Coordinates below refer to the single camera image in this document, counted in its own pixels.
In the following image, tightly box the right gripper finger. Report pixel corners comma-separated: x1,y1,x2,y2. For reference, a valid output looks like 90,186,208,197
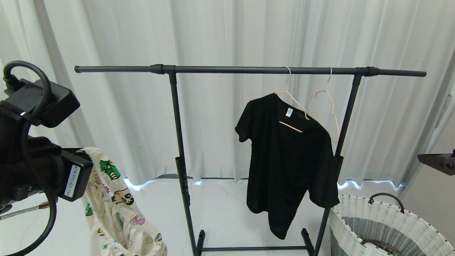
417,153,455,176

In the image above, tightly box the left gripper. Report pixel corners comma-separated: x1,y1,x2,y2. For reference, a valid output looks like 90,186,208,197
0,149,94,203

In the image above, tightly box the cream printed garment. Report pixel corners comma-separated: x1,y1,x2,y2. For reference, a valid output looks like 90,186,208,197
76,147,168,256

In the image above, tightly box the pink clothes hanger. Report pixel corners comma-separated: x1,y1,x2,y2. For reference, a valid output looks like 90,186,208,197
274,67,311,133
307,68,340,143

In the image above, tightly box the black garment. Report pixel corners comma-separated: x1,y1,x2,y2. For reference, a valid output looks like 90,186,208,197
235,93,340,240

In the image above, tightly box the white laundry basket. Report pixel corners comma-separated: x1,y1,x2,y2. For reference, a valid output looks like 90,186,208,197
329,193,455,256

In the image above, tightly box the black clothes rack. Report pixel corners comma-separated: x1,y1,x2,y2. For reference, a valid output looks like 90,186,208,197
74,64,427,256

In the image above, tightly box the white curtain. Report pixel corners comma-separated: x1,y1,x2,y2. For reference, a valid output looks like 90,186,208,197
0,0,455,188

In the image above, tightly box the black cable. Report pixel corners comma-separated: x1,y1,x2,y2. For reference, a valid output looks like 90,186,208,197
3,60,58,256

